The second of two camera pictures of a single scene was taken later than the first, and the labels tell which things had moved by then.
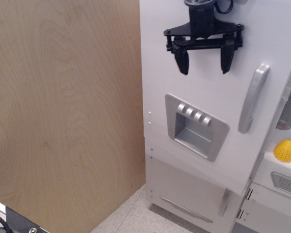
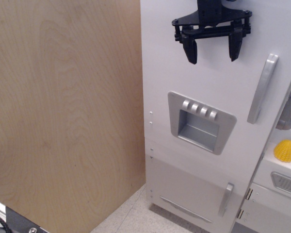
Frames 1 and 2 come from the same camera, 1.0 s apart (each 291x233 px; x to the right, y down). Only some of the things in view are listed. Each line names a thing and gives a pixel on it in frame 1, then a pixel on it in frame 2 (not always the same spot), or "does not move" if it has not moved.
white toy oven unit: (273, 204) does not move
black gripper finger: (182, 58) → (190, 47)
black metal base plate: (18, 223) does not move
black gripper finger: (227, 52) → (234, 41)
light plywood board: (67, 135) does not move
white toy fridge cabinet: (206, 133) does not move
